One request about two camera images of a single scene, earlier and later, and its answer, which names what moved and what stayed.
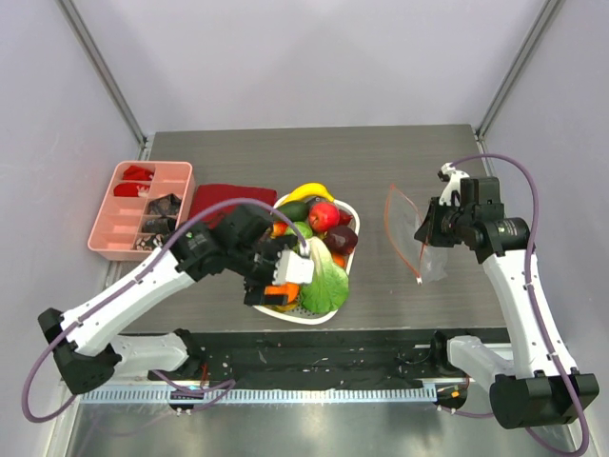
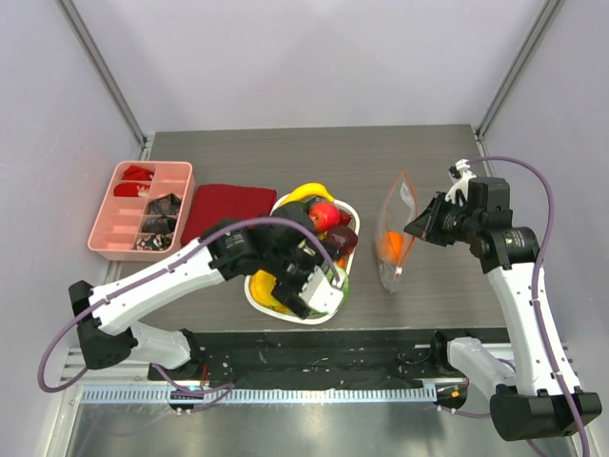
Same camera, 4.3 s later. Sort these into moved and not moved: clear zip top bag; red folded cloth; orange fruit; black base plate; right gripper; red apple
Moved: orange fruit; clear zip top bag
Not moved: red folded cloth; black base plate; red apple; right gripper
